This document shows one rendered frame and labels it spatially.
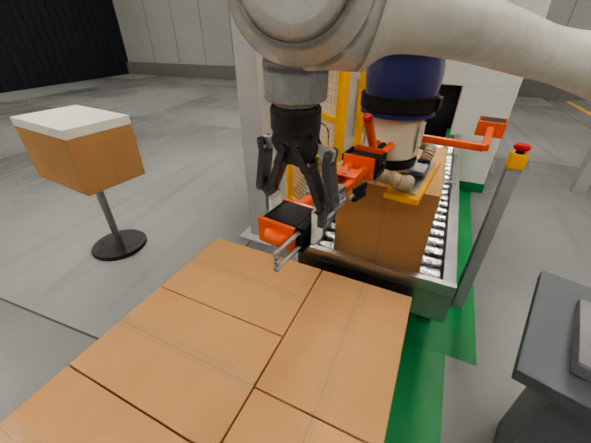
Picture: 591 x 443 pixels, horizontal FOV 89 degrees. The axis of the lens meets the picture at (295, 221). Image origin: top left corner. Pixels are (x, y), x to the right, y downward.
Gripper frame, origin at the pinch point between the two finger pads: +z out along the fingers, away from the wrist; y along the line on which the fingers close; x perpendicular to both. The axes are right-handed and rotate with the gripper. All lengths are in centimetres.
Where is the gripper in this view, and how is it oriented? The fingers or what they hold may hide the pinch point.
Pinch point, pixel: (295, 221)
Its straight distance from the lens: 54.5
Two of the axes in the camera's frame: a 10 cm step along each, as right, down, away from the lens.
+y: -8.4, -3.0, 4.6
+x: -5.5, 4.5, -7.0
